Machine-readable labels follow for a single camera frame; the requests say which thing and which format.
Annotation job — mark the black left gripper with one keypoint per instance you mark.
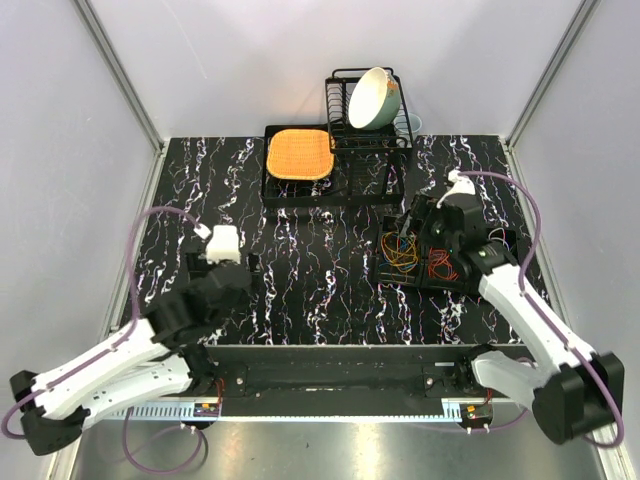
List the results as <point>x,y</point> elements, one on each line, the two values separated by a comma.
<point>201,279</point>

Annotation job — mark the black wire tray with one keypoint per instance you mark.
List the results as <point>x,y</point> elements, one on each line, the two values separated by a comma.
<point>358,178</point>

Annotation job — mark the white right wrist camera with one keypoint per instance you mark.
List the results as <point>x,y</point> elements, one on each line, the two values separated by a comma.
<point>459,184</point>

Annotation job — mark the black dish rack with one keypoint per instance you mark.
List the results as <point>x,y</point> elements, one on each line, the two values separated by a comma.
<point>338,90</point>

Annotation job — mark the cream ceramic bowl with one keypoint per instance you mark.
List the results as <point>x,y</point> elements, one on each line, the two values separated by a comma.
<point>375,100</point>

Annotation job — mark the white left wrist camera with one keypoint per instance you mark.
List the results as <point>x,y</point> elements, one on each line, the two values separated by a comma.
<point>223,243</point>

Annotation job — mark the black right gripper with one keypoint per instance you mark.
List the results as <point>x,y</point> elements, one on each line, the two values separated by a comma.
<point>427,211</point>

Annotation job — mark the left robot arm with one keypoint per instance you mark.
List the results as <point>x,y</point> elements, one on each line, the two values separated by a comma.
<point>162,353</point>

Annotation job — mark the light blue cup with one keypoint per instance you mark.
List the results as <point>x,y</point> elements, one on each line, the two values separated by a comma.
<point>411,125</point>

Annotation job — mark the orange woven mat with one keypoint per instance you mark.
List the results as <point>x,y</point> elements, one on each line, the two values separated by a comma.
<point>300,155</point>

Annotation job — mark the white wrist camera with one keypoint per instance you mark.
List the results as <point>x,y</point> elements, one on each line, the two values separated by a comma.
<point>223,243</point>
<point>459,184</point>

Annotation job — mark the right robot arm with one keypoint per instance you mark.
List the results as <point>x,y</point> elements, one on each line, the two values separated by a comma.
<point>571,390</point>

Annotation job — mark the black bin middle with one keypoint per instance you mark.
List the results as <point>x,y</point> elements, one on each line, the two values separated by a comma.
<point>447,270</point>

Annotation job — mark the black bin left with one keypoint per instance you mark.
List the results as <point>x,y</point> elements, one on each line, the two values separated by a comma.
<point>396,260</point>

